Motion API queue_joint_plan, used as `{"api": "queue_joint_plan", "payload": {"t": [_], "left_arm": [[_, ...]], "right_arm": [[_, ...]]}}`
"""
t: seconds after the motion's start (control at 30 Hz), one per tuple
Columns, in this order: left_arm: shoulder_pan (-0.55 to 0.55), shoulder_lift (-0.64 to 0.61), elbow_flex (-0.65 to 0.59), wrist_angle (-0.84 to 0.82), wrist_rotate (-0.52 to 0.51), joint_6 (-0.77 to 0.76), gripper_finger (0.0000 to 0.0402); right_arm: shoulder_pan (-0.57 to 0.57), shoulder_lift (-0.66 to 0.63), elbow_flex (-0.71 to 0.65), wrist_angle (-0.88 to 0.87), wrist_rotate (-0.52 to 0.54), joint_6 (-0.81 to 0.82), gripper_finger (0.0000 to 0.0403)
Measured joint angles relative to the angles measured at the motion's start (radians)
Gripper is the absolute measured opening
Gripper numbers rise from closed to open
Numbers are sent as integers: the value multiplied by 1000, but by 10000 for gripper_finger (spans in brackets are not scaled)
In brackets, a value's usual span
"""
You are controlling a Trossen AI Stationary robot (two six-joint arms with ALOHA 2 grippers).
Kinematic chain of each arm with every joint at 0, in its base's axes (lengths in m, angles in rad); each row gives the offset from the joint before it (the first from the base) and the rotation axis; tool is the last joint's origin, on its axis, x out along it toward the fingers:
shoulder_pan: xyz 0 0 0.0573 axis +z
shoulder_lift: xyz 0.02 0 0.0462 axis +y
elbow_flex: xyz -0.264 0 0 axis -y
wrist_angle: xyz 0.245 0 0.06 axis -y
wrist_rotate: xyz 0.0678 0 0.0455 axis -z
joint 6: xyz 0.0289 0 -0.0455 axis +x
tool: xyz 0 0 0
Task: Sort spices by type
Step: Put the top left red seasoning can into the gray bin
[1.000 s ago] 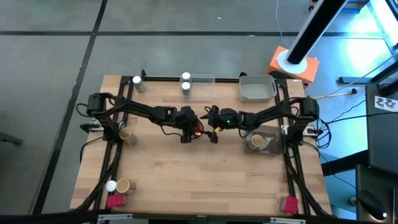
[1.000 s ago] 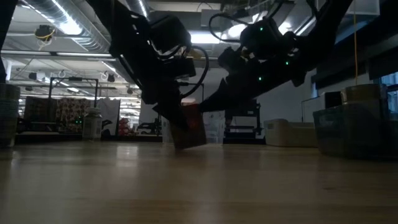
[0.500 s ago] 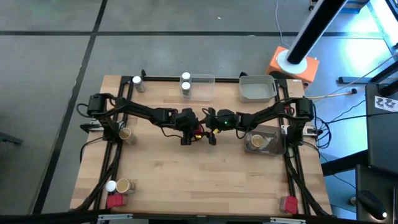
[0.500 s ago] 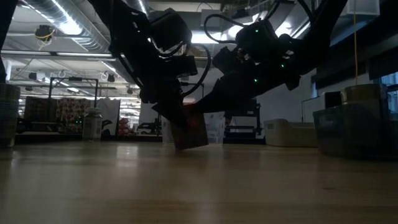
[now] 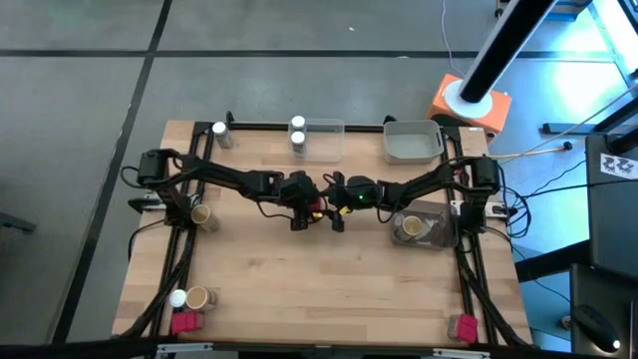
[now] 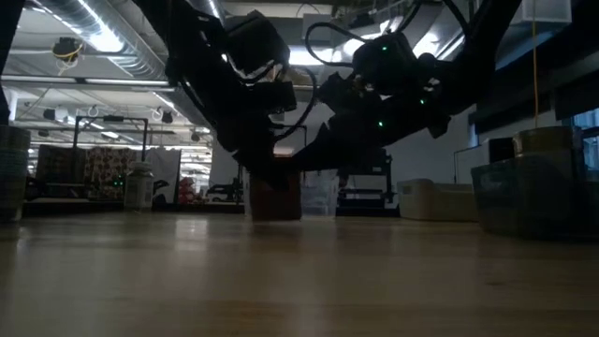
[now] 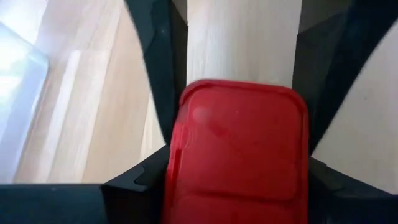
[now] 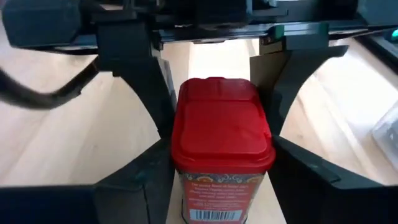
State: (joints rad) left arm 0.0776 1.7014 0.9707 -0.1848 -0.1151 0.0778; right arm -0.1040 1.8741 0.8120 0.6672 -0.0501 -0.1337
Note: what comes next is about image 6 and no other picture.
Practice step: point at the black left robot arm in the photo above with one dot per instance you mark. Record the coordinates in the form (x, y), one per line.
(196, 61)

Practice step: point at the dark smoky plastic bin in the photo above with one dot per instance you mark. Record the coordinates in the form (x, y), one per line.
(524, 201)

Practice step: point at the black equipment cart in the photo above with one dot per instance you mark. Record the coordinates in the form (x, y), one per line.
(369, 192)

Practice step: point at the red-lid spice jar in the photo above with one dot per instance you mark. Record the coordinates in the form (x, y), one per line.
(276, 206)

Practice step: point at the black monitor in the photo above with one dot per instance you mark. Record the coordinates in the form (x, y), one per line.
(501, 150)

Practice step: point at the red object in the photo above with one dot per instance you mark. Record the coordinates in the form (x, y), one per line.
(188, 191)

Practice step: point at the patterned partition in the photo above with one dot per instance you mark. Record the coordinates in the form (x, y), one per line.
(103, 171)

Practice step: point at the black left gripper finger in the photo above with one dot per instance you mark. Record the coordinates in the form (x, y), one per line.
(271, 175)

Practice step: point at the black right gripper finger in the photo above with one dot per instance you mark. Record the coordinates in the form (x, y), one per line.
(323, 156)

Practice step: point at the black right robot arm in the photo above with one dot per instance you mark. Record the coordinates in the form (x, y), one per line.
(468, 56)

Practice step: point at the light grey plastic bin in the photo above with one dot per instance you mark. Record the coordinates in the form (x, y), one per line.
(435, 201)

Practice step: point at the silver ventilation duct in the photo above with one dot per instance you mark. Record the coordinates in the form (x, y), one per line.
(131, 51)

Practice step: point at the black metal rig frame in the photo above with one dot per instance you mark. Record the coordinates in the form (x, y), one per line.
(110, 119)

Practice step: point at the white board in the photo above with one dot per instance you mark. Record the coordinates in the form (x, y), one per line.
(166, 168)

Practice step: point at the black aluminium table frame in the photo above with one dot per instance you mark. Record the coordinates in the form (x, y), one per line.
(70, 208)

